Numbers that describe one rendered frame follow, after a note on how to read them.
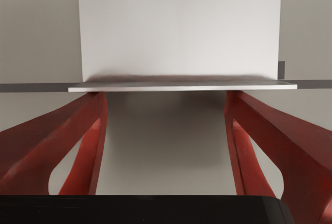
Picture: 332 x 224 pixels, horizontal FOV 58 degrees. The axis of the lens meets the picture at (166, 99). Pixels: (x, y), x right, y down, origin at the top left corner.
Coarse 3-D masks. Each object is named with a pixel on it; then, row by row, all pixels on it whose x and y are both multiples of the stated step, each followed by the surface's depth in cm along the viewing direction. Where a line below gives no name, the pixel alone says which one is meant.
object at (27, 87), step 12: (0, 84) 13; (12, 84) 13; (24, 84) 13; (36, 84) 13; (48, 84) 13; (60, 84) 13; (72, 84) 13; (300, 84) 13; (312, 84) 13; (324, 84) 13
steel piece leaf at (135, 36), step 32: (96, 0) 13; (128, 0) 13; (160, 0) 13; (192, 0) 13; (224, 0) 13; (256, 0) 13; (96, 32) 13; (128, 32) 13; (160, 32) 13; (192, 32) 13; (224, 32) 13; (256, 32) 13; (96, 64) 13; (128, 64) 13; (160, 64) 13; (192, 64) 13; (224, 64) 13; (256, 64) 13
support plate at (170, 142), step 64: (0, 0) 13; (64, 0) 13; (320, 0) 13; (0, 64) 13; (64, 64) 13; (320, 64) 13; (0, 128) 14; (128, 128) 14; (192, 128) 14; (128, 192) 14; (192, 192) 14
